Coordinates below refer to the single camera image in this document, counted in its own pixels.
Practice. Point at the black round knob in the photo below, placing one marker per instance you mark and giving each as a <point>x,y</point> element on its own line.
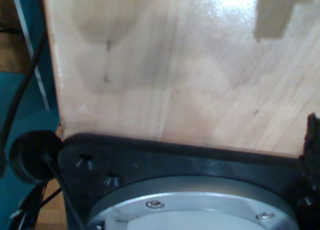
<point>32,157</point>

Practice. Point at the teal panel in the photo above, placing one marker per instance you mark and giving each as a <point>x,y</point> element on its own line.
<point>22,105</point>

